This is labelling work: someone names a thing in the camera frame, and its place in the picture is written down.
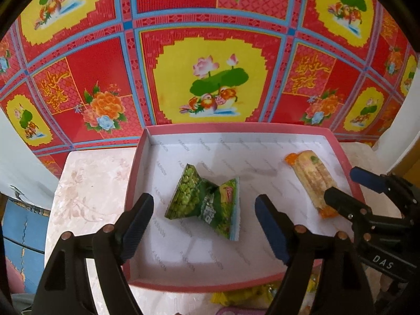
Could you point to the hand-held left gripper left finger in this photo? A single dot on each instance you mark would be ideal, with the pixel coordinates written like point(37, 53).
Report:
point(137, 228)

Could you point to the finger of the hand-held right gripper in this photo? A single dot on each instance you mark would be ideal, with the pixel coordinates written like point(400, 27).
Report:
point(343, 203)
point(366, 178)

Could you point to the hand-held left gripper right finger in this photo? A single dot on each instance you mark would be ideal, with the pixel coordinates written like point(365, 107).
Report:
point(272, 231)

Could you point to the orange cracker packet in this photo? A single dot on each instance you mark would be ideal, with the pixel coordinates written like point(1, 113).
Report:
point(311, 174)

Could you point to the green pea snack packet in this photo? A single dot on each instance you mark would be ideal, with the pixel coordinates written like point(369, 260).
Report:
point(187, 193)

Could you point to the yellow snack packet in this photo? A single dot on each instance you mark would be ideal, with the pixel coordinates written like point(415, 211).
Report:
point(239, 295)

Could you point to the pink cardboard box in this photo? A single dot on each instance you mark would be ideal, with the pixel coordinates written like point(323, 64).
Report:
point(229, 157)

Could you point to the blue panel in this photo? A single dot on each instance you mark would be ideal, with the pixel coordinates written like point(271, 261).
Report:
point(23, 236)

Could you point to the red floral printed cloth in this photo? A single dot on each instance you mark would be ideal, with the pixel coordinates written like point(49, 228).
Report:
point(210, 16)

